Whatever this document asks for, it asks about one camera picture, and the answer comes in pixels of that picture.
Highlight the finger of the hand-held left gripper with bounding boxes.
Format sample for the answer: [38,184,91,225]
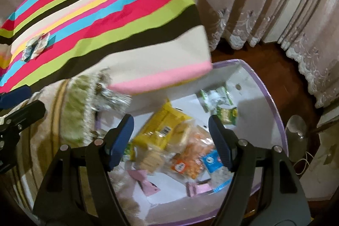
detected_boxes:
[0,85,31,110]
[0,100,46,173]

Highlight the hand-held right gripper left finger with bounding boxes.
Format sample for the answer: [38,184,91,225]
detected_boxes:
[32,114,135,226]

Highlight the blue snack packet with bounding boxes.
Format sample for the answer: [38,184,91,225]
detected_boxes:
[201,150,233,193]

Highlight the pink snack packet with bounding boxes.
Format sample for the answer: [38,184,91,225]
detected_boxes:
[127,169,161,195]
[185,181,212,197]

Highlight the clear wafer biscuit packet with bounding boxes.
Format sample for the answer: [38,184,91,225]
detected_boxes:
[169,120,210,150]

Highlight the orange snack packet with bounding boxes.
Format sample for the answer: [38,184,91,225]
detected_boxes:
[169,133,216,180]

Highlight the striped colourful blanket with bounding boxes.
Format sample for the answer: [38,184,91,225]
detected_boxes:
[0,0,214,95]

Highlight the white storage box purple rim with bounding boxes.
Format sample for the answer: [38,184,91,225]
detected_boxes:
[93,59,288,226]

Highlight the clear cracker packet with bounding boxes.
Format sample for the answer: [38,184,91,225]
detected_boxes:
[135,147,170,172]

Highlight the silver wrapper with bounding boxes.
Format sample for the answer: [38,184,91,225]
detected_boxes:
[18,33,51,61]

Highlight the white cable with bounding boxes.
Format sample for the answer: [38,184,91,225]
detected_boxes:
[294,150,311,176]

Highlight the small green snack packet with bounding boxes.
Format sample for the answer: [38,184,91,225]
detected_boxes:
[122,143,135,163]

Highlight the yellow snack packet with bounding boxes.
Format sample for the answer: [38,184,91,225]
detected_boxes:
[132,101,192,152]

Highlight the lace trimmed sheer curtain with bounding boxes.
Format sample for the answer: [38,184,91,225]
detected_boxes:
[277,0,339,108]

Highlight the metal stand base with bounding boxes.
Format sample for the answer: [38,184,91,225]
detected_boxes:
[286,115,309,163]

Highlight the silver foil snack packet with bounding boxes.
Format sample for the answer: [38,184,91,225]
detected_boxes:
[98,87,133,112]

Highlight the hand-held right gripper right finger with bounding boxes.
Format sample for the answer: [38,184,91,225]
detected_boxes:
[208,115,311,226]

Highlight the white cabinet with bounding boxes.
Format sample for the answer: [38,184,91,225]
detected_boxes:
[310,104,339,200]

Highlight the green white noodle packet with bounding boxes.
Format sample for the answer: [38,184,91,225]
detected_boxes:
[199,87,233,112]

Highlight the beige fringed bedspread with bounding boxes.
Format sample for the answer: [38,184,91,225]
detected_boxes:
[0,67,141,226]

